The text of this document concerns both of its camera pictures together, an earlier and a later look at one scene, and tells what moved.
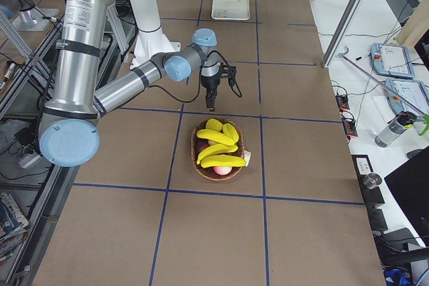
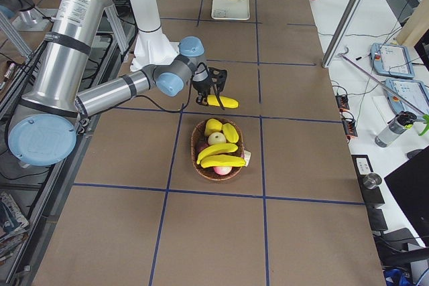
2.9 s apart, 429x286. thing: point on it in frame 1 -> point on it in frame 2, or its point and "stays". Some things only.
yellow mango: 214,124 stays
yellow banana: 215,136 -> 227,102
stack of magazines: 13,226 stays
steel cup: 372,181 stays
